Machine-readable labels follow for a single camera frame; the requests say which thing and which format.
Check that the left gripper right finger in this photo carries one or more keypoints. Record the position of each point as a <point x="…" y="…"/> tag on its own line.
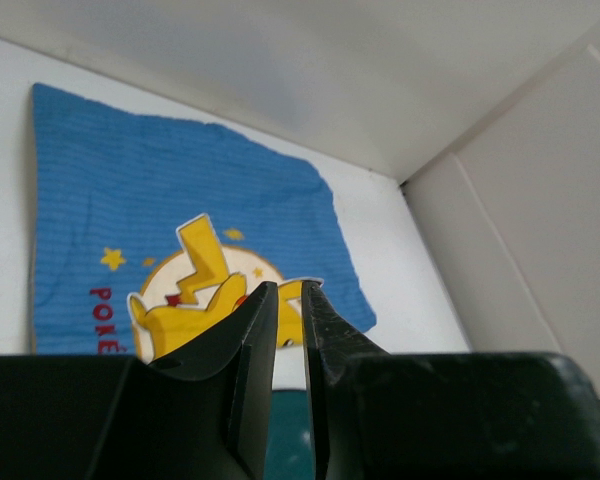
<point x="349" y="434"/>

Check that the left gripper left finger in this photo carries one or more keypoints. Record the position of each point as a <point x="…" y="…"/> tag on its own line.
<point x="201" y="411"/>

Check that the dark teal square plate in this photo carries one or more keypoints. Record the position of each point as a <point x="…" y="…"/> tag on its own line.
<point x="289" y="453"/>

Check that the blue Pikachu cloth placemat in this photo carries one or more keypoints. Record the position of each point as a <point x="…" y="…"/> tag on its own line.
<point x="151" y="230"/>

